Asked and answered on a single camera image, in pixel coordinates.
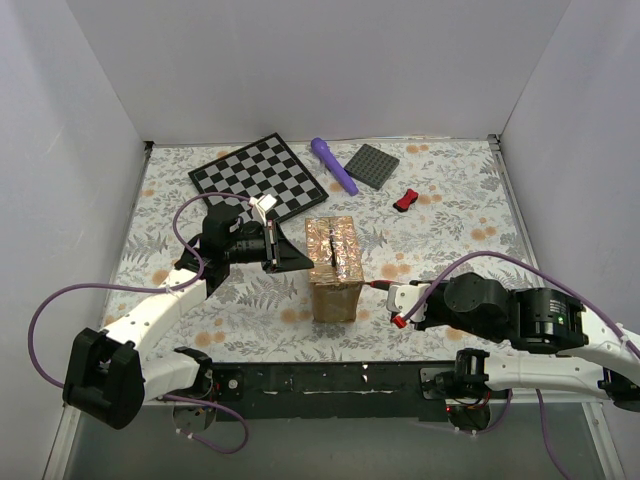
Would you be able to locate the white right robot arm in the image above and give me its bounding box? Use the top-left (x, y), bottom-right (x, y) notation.
top-left (391, 273), bottom-right (639, 411)

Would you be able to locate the brown taped cardboard box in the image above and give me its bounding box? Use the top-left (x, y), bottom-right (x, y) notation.
top-left (305, 216), bottom-right (365, 323)

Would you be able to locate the red black utility knife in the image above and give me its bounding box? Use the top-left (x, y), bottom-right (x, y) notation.
top-left (365, 280), bottom-right (393, 291)

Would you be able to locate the black white checkerboard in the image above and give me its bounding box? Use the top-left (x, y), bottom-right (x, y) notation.
top-left (189, 133), bottom-right (328, 223)

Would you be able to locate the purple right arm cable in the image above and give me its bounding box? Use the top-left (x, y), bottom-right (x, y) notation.
top-left (400, 250), bottom-right (640, 479)

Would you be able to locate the purple cylindrical handle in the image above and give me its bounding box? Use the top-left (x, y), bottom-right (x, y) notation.
top-left (310, 137), bottom-right (359, 196)

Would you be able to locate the red black knife cap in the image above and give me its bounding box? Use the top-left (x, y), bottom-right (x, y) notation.
top-left (393, 189), bottom-right (419, 213)

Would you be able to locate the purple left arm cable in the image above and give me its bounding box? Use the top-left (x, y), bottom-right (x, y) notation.
top-left (28, 193), bottom-right (251, 454)

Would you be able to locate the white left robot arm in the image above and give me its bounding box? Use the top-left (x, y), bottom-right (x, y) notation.
top-left (62, 204), bottom-right (314, 429)

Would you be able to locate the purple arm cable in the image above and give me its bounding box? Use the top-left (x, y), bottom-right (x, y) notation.
top-left (400, 250), bottom-right (640, 479)
top-left (28, 193), bottom-right (251, 454)

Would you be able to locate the dark grey studded plate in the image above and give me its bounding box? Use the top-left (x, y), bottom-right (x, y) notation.
top-left (344, 144), bottom-right (400, 190)

